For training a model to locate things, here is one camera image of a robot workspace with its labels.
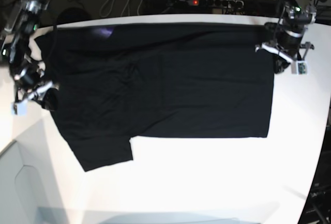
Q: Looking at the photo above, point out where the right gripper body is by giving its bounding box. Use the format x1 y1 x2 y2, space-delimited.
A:
15 78 59 104

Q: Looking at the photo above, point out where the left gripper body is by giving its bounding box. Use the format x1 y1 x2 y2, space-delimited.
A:
255 41 314 64

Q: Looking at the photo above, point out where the black T-shirt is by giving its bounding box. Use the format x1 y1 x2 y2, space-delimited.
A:
36 24 274 171

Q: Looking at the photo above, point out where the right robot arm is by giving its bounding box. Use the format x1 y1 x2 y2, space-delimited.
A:
1 0 55 107

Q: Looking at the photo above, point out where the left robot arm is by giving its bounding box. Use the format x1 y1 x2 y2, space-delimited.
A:
255 0 317 76

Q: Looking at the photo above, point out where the black power strip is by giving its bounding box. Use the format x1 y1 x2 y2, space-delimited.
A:
178 0 290 15

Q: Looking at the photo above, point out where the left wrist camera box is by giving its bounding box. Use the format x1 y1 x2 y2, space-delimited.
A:
291 61 308 75

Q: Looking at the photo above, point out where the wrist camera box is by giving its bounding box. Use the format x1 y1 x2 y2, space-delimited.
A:
291 61 308 75
11 101 27 116

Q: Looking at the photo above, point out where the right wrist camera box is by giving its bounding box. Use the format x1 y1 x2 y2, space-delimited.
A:
11 101 27 116

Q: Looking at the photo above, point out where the grey table frame panel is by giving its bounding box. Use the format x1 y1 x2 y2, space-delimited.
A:
0 140 68 224

